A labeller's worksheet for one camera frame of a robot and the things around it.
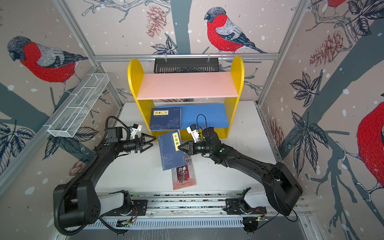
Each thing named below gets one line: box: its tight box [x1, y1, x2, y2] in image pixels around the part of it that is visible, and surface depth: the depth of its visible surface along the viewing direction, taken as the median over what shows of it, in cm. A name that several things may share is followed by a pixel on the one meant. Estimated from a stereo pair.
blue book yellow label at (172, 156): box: [158, 129, 187, 171], surface depth 76 cm
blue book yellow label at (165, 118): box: [150, 107, 181, 131], surface depth 90 cm
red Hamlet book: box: [171, 155, 197, 191], surface depth 85 cm
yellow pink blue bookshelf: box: [127, 56, 245, 139], surface depth 77 cm
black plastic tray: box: [154, 57, 219, 73], surface depth 97 cm
